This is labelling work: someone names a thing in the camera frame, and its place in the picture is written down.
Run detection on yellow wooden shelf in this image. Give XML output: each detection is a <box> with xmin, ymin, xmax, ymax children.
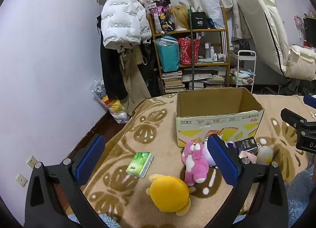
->
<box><xmin>148</xmin><ymin>7</ymin><xmax>230</xmax><ymax>95</ymax></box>

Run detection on white trolley cart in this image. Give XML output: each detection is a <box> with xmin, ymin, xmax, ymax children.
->
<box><xmin>229</xmin><ymin>50</ymin><xmax>257</xmax><ymax>94</ymax></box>

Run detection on printed cardboard box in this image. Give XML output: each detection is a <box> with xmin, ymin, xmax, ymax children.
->
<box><xmin>175</xmin><ymin>87</ymin><xmax>264</xmax><ymax>148</ymax></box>

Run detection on small black box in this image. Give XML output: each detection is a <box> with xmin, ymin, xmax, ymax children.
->
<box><xmin>234</xmin><ymin>138</ymin><xmax>258</xmax><ymax>154</ymax></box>

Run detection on black hanging coat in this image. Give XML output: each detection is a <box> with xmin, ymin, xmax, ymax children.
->
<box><xmin>96</xmin><ymin>15</ymin><xmax>129</xmax><ymax>100</ymax></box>

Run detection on cream mattress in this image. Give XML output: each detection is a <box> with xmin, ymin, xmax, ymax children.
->
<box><xmin>237</xmin><ymin>0</ymin><xmax>297</xmax><ymax>78</ymax></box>

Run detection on folded cloths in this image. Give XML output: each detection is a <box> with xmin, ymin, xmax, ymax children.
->
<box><xmin>231</xmin><ymin>68</ymin><xmax>255</xmax><ymax>84</ymax></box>

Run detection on pile of papers and booklets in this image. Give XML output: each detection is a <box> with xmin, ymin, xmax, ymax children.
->
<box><xmin>183</xmin><ymin>70</ymin><xmax>226</xmax><ymax>90</ymax></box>

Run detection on beige hanging trousers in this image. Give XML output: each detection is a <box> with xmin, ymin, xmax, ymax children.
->
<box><xmin>118</xmin><ymin>46</ymin><xmax>151</xmax><ymax>116</ymax></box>

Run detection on cream cushion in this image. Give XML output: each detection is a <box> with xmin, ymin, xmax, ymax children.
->
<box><xmin>285</xmin><ymin>44</ymin><xmax>316</xmax><ymax>81</ymax></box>

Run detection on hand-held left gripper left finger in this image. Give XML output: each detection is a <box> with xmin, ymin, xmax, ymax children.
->
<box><xmin>24</xmin><ymin>134</ymin><xmax>106</xmax><ymax>228</ymax></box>

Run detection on clear plastic bag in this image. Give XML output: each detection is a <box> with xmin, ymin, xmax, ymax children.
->
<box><xmin>202</xmin><ymin>0</ymin><xmax>224</xmax><ymax>29</ymax></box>

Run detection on white puffer jacket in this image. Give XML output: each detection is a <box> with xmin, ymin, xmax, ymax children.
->
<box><xmin>102</xmin><ymin>0</ymin><xmax>152</xmax><ymax>50</ymax></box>

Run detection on pink fan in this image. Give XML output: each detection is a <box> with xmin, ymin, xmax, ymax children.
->
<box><xmin>293</xmin><ymin>15</ymin><xmax>305</xmax><ymax>38</ymax></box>

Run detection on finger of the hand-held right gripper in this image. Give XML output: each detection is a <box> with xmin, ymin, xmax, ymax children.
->
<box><xmin>281</xmin><ymin>108</ymin><xmax>309</xmax><ymax>130</ymax></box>
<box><xmin>303</xmin><ymin>95</ymin><xmax>316</xmax><ymax>109</ymax></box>

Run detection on red patterned bag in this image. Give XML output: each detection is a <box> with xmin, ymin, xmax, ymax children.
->
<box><xmin>178</xmin><ymin>37</ymin><xmax>201</xmax><ymax>65</ymax></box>

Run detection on stack of books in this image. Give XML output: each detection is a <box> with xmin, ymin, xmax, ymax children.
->
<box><xmin>162</xmin><ymin>70</ymin><xmax>184</xmax><ymax>94</ymax></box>

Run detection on plastic bag with yellow contents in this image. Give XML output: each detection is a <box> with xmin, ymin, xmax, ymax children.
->
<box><xmin>92</xmin><ymin>79</ymin><xmax>130</xmax><ymax>123</ymax></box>

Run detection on yellow plush toy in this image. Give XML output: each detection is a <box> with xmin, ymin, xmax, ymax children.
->
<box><xmin>146</xmin><ymin>174</ymin><xmax>193</xmax><ymax>217</ymax></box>

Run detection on purple printed bag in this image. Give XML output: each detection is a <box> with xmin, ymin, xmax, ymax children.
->
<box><xmin>149</xmin><ymin>1</ymin><xmax>173</xmax><ymax>34</ymax></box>

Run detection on pink plush bear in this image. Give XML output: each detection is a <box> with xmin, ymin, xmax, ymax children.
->
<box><xmin>181</xmin><ymin>141</ymin><xmax>210</xmax><ymax>187</ymax></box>

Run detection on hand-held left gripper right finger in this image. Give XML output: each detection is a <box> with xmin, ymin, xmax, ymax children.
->
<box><xmin>206</xmin><ymin>134</ymin><xmax>289</xmax><ymax>228</ymax></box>

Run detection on black hanging garment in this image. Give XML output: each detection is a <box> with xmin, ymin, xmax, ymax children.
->
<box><xmin>141</xmin><ymin>43</ymin><xmax>163</xmax><ymax>97</ymax></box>

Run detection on green pole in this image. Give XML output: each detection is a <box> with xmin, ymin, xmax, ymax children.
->
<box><xmin>188</xmin><ymin>6</ymin><xmax>195</xmax><ymax>90</ymax></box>

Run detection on green tissue packet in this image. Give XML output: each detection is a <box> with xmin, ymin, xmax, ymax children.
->
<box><xmin>125</xmin><ymin>151</ymin><xmax>154</xmax><ymax>178</ymax></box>

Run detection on beige patterned blanket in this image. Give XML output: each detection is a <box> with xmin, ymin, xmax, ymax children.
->
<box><xmin>81</xmin><ymin>93</ymin><xmax>316</xmax><ymax>228</ymax></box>

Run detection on teal bag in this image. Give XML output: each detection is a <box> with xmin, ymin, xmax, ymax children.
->
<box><xmin>154</xmin><ymin>36</ymin><xmax>180</xmax><ymax>73</ymax></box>

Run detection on pink striped soft toy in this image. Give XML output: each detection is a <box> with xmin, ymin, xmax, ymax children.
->
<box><xmin>238</xmin><ymin>151</ymin><xmax>258</xmax><ymax>164</ymax></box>

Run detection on white plush with yellow beak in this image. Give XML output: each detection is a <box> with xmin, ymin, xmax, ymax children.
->
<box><xmin>255</xmin><ymin>144</ymin><xmax>274</xmax><ymax>165</ymax></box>

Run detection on row of cosmetic bottles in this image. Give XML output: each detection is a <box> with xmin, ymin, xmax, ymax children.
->
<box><xmin>204</xmin><ymin>42</ymin><xmax>228</xmax><ymax>61</ymax></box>

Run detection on blond wig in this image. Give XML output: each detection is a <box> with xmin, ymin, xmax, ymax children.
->
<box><xmin>168</xmin><ymin>6</ymin><xmax>190</xmax><ymax>31</ymax></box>

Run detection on black box with white label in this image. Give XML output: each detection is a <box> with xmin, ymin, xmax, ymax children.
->
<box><xmin>191</xmin><ymin>12</ymin><xmax>208</xmax><ymax>30</ymax></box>

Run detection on white and purple plush toy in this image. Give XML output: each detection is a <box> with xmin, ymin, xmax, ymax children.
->
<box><xmin>202</xmin><ymin>134</ymin><xmax>241</xmax><ymax>168</ymax></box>

